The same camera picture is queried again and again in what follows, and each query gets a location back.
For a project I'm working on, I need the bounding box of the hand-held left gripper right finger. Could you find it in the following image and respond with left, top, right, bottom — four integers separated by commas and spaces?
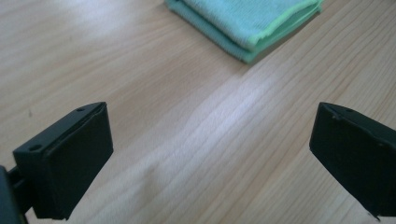
309, 101, 396, 219

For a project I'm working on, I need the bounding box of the green microfibre towel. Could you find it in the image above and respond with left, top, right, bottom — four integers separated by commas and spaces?
164, 0, 325, 65

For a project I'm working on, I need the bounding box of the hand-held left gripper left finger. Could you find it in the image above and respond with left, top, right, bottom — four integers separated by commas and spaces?
12, 101, 114, 221

